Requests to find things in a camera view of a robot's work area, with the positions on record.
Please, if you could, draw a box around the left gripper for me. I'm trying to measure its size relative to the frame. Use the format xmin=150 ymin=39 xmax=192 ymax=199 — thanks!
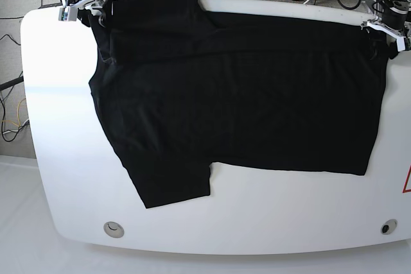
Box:
xmin=360 ymin=6 xmax=410 ymax=61

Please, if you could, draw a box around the black T-shirt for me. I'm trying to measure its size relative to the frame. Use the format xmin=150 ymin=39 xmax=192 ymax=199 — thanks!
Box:
xmin=89 ymin=0 xmax=388 ymax=209

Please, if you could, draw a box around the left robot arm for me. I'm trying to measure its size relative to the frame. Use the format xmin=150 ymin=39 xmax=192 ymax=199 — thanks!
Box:
xmin=359 ymin=0 xmax=410 ymax=60

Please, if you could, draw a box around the red triangle warning sticker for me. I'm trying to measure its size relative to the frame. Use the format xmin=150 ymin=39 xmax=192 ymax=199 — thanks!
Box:
xmin=403 ymin=167 xmax=411 ymax=193

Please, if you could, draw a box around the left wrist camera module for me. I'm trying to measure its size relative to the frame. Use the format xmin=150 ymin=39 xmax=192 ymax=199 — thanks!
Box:
xmin=396 ymin=37 xmax=411 ymax=53

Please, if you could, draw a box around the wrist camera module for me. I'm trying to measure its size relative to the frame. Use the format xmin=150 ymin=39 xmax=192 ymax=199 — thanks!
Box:
xmin=58 ymin=6 xmax=78 ymax=22
xmin=396 ymin=37 xmax=411 ymax=53

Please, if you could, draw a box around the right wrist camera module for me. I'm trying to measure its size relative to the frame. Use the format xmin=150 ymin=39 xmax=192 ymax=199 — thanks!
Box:
xmin=58 ymin=6 xmax=78 ymax=22

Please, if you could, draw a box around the yellow cable on floor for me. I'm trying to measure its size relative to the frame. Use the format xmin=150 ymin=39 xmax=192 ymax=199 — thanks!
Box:
xmin=0 ymin=96 xmax=30 ymax=133

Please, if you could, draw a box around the right table cable grommet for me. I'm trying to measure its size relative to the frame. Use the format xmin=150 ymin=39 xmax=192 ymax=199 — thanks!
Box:
xmin=381 ymin=219 xmax=398 ymax=235

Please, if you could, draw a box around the table cable grommet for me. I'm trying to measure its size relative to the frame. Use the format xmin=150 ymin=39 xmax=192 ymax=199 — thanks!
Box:
xmin=103 ymin=221 xmax=125 ymax=239
xmin=381 ymin=219 xmax=398 ymax=235

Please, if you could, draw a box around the left table cable grommet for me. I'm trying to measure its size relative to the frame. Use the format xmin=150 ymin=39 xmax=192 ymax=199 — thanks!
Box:
xmin=103 ymin=221 xmax=125 ymax=239

